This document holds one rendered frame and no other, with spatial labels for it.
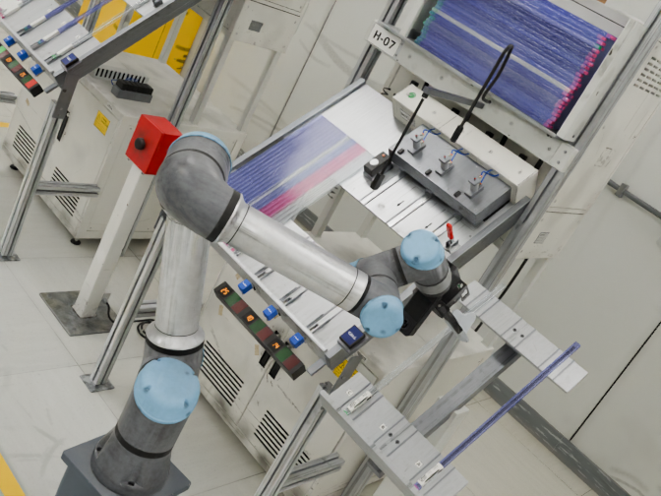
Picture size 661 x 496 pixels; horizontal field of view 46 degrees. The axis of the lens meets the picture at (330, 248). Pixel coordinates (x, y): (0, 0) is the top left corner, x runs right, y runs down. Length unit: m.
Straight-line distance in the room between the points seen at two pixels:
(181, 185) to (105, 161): 1.84
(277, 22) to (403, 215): 1.35
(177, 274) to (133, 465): 0.36
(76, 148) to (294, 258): 2.07
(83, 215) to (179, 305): 1.75
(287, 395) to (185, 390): 0.99
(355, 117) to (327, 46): 2.17
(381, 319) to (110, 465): 0.58
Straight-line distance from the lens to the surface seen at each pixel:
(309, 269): 1.32
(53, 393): 2.60
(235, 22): 3.14
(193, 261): 1.47
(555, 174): 2.16
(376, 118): 2.41
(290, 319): 1.97
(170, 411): 1.46
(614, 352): 3.66
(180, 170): 1.31
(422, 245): 1.45
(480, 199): 2.11
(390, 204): 2.17
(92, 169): 3.18
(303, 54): 4.67
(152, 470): 1.56
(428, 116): 2.29
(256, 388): 2.53
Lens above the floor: 1.63
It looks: 22 degrees down
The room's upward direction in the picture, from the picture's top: 29 degrees clockwise
